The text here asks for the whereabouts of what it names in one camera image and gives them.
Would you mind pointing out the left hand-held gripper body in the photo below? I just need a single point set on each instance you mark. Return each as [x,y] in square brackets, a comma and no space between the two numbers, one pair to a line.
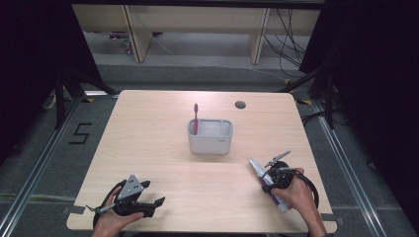
[131,197]

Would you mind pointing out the light wooden background desk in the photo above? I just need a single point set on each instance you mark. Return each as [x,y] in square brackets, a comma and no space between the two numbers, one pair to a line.
[197,18]

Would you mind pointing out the person's left hand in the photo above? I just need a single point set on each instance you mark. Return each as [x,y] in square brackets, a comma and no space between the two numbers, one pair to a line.
[110,219]

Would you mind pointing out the aluminium floor rail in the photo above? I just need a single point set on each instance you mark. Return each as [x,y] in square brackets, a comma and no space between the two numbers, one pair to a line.
[349,171]
[36,161]

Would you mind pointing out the grey toothbrush holder box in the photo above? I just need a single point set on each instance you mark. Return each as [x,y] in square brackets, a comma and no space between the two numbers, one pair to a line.
[210,143]

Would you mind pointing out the person's right hand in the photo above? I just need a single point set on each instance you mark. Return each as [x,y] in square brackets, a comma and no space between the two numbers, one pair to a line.
[301,197]

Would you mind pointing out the white toothpaste tube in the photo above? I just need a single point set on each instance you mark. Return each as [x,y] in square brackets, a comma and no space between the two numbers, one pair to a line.
[265,179]

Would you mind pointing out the black curtain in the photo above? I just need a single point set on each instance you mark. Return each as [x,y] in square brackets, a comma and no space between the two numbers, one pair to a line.
[36,65]
[372,82]

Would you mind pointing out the black metal stand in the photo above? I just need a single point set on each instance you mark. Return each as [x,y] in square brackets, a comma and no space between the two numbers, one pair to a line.
[61,98]
[329,98]

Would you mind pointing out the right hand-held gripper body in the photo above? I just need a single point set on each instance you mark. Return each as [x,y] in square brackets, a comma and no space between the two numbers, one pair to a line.
[281,176]

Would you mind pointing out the pink and grey toothbrush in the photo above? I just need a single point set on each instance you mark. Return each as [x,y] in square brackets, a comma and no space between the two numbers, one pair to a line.
[195,118]

